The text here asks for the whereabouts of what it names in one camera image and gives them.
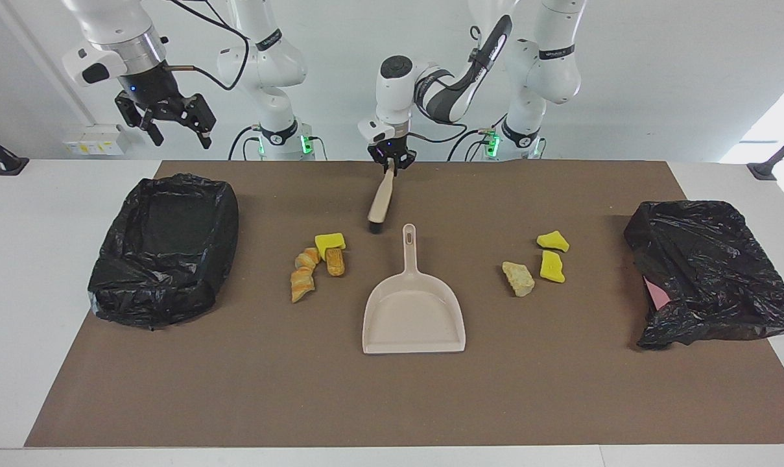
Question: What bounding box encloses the pink plastic bin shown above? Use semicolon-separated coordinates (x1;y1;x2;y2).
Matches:
643;276;671;311

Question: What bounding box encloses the black clamp stand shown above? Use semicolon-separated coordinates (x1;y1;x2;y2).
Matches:
0;125;29;176
747;126;784;181

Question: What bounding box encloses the beige plastic dustpan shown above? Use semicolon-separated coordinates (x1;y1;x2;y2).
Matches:
362;224;467;355

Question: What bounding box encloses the beige brush with black bristles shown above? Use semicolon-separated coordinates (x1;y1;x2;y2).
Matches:
367;160;397;235

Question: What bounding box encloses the black base power cable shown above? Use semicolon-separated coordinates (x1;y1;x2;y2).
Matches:
447;128;496;161
228;126;263;161

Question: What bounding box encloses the yellow sponge piece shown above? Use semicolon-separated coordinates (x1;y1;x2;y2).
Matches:
315;232;347;262
540;250;566;284

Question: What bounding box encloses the yellow sponge with green pad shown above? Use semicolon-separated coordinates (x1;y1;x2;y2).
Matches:
537;230;570;253

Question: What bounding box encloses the crumpled black trash bag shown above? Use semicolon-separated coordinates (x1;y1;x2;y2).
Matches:
623;200;784;351

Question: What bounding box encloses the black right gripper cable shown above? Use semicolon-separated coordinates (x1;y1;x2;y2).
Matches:
165;0;250;91

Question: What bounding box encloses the brown table mat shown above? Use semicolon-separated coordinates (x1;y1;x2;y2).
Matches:
24;160;784;448

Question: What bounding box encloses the black bag lined bin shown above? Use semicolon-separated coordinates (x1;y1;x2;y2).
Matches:
88;173;240;329

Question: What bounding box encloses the white wall socket box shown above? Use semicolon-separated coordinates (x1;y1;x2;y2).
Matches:
63;125;130;156

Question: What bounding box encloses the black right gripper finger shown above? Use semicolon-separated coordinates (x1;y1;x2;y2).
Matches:
115;91;165;147
171;94;217;150

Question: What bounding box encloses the beige sliced bread chunk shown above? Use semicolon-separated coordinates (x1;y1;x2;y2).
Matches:
502;261;536;298

